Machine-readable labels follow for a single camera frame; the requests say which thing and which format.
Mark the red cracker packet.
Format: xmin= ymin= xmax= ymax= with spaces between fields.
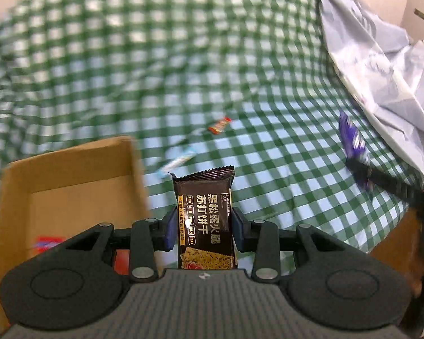
xmin=33 ymin=236 xmax=132 ymax=276

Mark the small purple candy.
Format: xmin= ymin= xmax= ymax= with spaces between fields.
xmin=338 ymin=109 xmax=374 ymax=192

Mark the blue stick sachet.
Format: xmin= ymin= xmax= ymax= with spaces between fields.
xmin=156 ymin=146 xmax=197 ymax=178

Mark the dark brown cracker packet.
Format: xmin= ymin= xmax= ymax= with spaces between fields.
xmin=171 ymin=166 xmax=237 ymax=270

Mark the small orange brown candy bar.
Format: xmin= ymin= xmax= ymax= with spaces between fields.
xmin=208 ymin=117 xmax=231 ymax=135

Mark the person's hand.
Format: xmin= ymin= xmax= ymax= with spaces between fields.
xmin=405 ymin=222 xmax=424 ymax=298

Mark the open cardboard box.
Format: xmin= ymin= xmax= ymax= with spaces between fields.
xmin=0 ymin=135 xmax=153 ymax=332

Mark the grey white crumpled cloth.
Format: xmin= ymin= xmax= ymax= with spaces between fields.
xmin=319 ymin=0 xmax=424 ymax=185

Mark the green checkered sofa cover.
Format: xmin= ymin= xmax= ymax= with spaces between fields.
xmin=0 ymin=0 xmax=420 ymax=251

